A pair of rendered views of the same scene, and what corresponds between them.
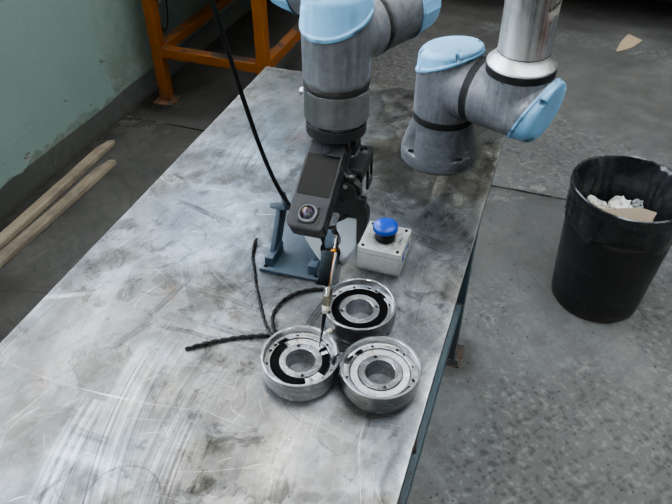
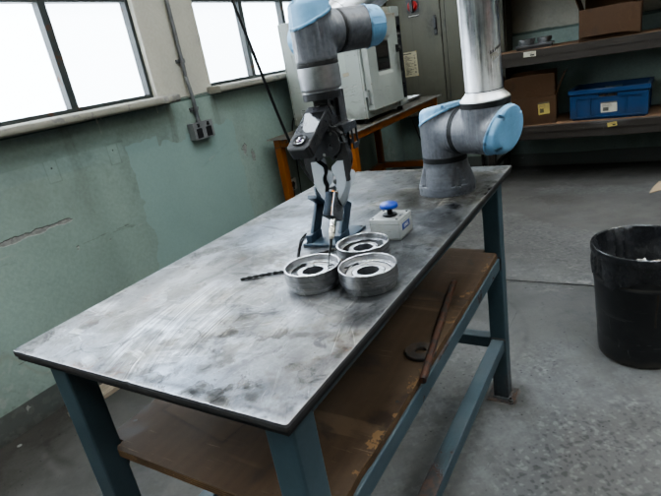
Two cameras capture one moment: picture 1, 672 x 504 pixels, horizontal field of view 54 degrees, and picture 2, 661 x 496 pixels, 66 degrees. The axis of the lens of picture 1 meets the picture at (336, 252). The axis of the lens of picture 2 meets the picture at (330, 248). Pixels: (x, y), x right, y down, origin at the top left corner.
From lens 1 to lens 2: 0.47 m
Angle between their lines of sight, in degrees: 24
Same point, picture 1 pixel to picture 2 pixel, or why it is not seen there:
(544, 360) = (593, 398)
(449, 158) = (450, 183)
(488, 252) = (540, 325)
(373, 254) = (380, 223)
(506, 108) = (476, 128)
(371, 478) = (349, 324)
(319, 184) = (309, 126)
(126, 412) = (192, 307)
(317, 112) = (304, 80)
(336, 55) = (308, 35)
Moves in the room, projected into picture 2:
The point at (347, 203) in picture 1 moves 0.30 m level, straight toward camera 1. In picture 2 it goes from (333, 147) to (286, 192)
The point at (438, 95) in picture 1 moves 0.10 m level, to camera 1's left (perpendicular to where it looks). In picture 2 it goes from (433, 137) to (393, 142)
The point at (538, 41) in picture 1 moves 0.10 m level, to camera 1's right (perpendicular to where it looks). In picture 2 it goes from (488, 75) to (535, 68)
